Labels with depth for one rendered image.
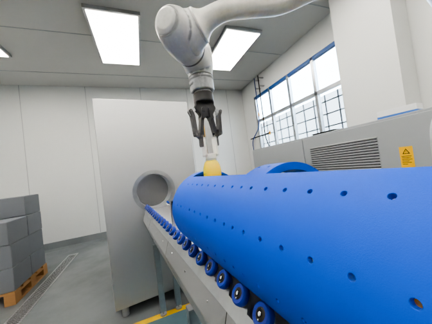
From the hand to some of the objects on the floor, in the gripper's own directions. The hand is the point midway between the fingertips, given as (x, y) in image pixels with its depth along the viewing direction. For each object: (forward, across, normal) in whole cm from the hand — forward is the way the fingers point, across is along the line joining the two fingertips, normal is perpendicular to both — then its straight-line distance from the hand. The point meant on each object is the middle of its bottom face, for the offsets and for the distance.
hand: (209, 146), depth 73 cm
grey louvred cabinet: (+132, -181, -84) cm, 240 cm away
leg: (+132, +7, -25) cm, 134 cm away
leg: (+132, +7, -124) cm, 181 cm away
